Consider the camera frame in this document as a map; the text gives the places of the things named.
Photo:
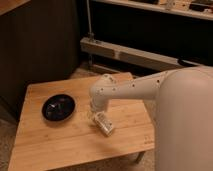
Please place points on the white plastic bottle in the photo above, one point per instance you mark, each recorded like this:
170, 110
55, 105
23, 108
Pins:
104, 124

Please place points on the black handle on beam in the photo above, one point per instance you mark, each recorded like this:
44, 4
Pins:
187, 63

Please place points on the wooden upper shelf board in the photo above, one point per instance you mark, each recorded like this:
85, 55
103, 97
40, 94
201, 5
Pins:
168, 8

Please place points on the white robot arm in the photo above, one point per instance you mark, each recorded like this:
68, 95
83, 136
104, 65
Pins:
184, 113

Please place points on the light wooden table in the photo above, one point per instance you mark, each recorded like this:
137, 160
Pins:
41, 145

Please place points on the black ceramic bowl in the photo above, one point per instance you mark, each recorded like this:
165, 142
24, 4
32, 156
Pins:
58, 107

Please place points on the dark wooden cabinet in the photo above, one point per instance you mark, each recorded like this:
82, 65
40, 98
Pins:
39, 42

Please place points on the grey metal shelf beam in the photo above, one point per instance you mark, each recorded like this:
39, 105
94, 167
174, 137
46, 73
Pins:
130, 55

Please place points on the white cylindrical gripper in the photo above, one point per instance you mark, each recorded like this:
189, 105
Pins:
96, 107

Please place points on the grey metal upright pole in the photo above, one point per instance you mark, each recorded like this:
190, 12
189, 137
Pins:
90, 32

